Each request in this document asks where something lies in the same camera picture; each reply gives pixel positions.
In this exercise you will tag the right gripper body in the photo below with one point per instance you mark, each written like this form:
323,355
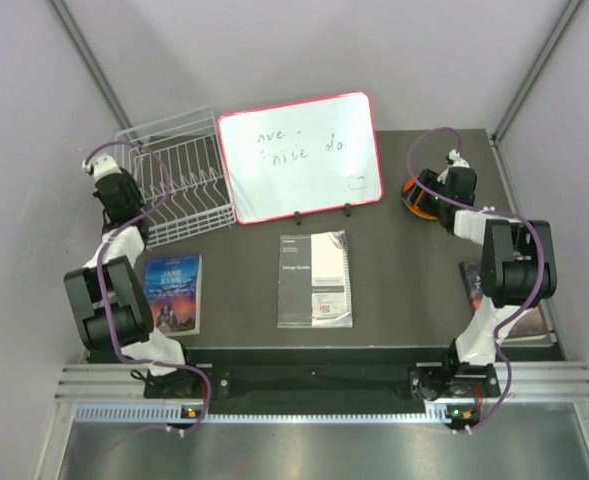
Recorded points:
429,180

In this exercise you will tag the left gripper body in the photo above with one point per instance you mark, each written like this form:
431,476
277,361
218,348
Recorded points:
137,202

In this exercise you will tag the orange plate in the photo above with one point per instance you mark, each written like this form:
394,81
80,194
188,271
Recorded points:
419,202

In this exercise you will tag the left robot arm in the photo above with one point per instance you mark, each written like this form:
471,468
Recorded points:
106,299

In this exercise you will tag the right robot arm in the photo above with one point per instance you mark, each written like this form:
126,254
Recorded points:
517,267

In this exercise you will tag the Jane Eyre paperback book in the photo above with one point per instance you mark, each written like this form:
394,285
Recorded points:
172,286

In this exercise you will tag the dark paperback book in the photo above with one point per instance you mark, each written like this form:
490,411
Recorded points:
530,327

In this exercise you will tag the red framed whiteboard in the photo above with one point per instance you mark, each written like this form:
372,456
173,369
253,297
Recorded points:
301,158

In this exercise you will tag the setup guide booklet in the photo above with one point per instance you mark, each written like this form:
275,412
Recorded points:
314,288

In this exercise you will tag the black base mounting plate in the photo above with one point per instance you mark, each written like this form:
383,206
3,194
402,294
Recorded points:
429,373

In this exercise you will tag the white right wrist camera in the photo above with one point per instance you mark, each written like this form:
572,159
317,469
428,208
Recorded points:
453,160

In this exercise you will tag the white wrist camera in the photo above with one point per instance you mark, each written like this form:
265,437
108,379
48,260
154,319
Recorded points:
453,160
101,166

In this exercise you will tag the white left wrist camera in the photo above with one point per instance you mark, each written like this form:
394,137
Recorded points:
101,166

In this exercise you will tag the white wire dish rack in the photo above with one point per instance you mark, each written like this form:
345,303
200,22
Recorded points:
179,156

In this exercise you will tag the grey slotted cable duct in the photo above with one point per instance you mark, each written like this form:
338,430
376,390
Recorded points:
181,415

